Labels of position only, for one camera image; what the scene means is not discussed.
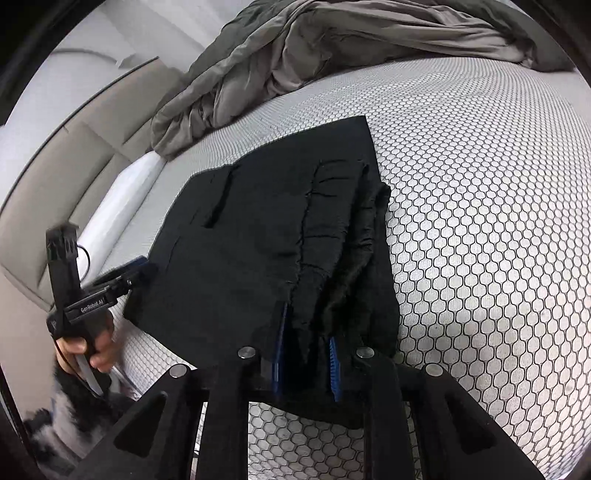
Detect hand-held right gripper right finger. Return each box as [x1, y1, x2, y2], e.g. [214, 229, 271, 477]
[328, 337, 548, 480]

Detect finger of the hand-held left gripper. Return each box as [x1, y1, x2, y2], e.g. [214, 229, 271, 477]
[91, 257, 149, 290]
[115, 266, 156, 297]

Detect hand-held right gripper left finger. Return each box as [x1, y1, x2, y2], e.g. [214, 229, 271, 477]
[69, 302, 289, 480]

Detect black pants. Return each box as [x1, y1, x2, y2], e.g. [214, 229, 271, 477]
[122, 115, 402, 428]

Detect person's left forearm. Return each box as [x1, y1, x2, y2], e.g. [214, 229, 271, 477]
[21, 357, 139, 467]

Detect person's left hand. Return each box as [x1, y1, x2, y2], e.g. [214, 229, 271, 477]
[54, 318, 119, 373]

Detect white pillow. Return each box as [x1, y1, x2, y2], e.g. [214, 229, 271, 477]
[76, 150, 167, 278]

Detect beige padded headboard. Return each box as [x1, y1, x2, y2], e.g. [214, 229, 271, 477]
[0, 58, 185, 315]

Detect grey duvet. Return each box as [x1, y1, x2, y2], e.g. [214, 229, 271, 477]
[150, 0, 575, 160]

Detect thin black cable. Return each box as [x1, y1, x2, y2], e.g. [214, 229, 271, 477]
[74, 244, 92, 278]

